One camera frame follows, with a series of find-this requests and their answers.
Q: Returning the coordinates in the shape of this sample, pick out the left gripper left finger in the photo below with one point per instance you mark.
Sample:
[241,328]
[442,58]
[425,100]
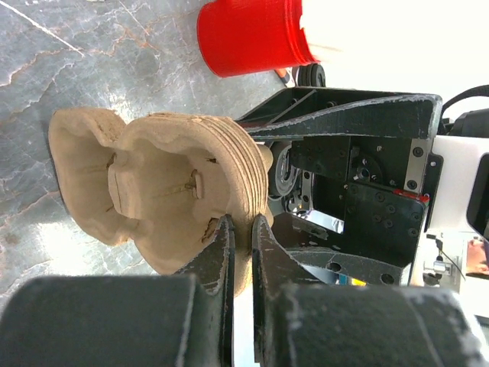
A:
[180,320]

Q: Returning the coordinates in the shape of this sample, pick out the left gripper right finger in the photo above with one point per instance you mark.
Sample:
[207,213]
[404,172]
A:
[301,321]

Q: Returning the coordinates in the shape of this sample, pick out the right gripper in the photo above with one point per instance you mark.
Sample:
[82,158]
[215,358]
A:
[356,207]

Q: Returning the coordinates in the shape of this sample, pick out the cardboard cup carrier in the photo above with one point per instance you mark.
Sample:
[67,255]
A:
[163,181]

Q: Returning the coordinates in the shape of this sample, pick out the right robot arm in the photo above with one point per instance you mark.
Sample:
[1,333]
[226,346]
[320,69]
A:
[454,246]

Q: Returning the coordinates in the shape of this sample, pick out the stack of black lids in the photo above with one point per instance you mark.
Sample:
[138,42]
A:
[311,75]

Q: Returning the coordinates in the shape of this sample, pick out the red cup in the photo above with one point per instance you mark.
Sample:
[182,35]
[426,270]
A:
[241,37]

